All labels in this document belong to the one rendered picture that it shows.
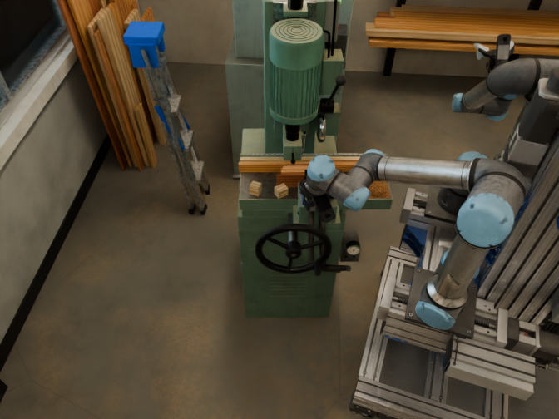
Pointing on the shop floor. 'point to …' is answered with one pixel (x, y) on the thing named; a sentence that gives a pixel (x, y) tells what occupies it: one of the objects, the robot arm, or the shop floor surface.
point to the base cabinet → (282, 281)
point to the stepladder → (167, 105)
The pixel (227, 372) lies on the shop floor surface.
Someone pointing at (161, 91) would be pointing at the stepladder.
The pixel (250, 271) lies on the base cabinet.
